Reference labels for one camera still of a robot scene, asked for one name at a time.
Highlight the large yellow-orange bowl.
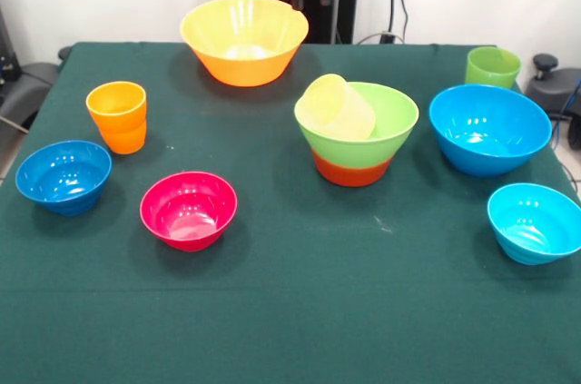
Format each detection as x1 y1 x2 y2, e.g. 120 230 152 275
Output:
179 0 310 88

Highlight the yellow cup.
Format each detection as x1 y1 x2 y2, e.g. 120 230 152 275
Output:
299 73 377 140

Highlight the green bowl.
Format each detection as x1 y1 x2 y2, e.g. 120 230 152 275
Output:
293 81 420 170

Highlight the red-orange bowl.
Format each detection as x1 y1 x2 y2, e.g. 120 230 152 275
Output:
311 150 393 189

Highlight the orange cup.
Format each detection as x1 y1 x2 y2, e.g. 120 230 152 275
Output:
85 81 148 156

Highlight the pink bowl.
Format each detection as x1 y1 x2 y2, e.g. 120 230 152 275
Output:
139 171 239 252

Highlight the green cup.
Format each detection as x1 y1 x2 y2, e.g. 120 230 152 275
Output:
464 45 523 90

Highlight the large blue bowl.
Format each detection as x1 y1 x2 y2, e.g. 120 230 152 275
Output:
428 84 554 178

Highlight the black chair base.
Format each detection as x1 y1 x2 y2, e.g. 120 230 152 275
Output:
525 53 581 152

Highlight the grey chair base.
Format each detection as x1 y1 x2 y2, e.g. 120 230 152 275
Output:
0 61 61 131

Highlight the dark green tablecloth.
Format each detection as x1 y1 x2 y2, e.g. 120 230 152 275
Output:
0 41 581 384

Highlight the small dark blue bowl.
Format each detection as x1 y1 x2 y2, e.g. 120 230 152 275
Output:
15 139 113 217

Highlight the small light blue bowl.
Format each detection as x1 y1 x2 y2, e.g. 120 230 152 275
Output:
487 182 581 267

